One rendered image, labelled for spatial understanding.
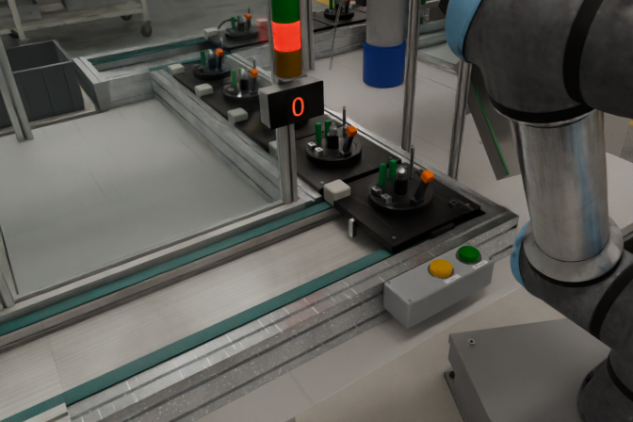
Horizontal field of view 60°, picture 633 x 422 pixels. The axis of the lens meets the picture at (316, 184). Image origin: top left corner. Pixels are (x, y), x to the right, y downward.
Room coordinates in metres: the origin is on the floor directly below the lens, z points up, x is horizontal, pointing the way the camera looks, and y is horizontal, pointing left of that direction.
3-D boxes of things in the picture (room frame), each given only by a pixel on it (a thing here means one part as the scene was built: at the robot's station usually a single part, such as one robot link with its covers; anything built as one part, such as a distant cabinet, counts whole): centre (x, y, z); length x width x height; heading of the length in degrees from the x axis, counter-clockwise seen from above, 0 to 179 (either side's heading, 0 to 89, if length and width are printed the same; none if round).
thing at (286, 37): (1.00, 0.04, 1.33); 0.05 x 0.05 x 0.05
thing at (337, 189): (1.03, -0.04, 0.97); 0.05 x 0.05 x 0.04; 32
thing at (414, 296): (0.77, -0.22, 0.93); 0.21 x 0.07 x 0.06; 122
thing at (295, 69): (1.00, 0.04, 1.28); 0.05 x 0.05 x 0.05
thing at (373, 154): (1.22, -0.04, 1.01); 0.24 x 0.24 x 0.13; 32
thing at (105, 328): (0.86, 0.09, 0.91); 0.84 x 0.28 x 0.10; 122
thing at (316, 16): (2.54, -0.13, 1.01); 0.24 x 0.24 x 0.13; 32
